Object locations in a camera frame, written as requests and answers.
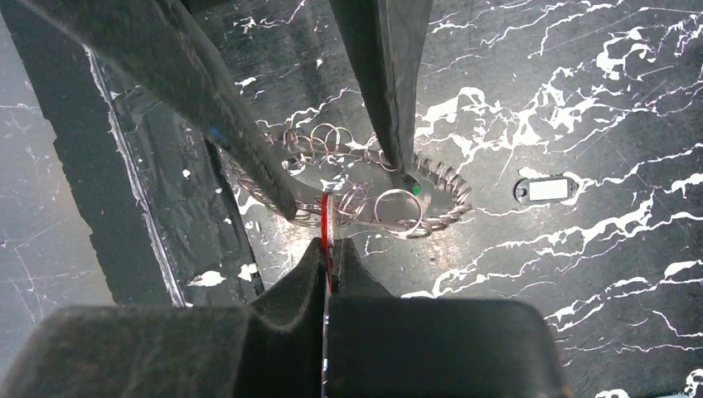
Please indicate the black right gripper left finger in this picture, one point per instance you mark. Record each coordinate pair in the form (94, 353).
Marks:
(271, 347)

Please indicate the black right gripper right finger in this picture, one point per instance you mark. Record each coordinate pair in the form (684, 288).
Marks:
(380, 345)

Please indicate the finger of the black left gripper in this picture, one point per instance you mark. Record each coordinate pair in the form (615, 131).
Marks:
(384, 42)
(161, 46)

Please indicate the red key tag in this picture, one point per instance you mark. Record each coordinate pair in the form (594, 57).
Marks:
(327, 224)

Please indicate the black key tag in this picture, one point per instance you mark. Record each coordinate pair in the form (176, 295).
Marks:
(544, 190)

